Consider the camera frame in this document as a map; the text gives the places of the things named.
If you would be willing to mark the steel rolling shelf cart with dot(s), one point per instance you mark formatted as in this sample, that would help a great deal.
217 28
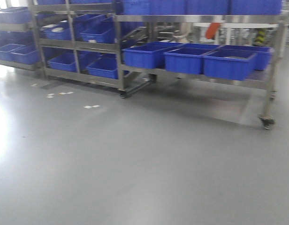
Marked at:
263 80

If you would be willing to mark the blue bin front middle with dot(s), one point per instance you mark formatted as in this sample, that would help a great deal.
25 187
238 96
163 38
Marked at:
186 60

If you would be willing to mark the blue bin front left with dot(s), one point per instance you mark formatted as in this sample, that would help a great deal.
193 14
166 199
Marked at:
146 56

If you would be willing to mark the blue bin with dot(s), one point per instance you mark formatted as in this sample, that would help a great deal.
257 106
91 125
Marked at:
229 64
146 56
186 60

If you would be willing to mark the blue bin front right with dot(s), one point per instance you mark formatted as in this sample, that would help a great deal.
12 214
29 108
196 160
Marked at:
229 64

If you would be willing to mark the steel multi-tier flow rack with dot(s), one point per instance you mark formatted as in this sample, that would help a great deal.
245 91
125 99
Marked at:
78 40

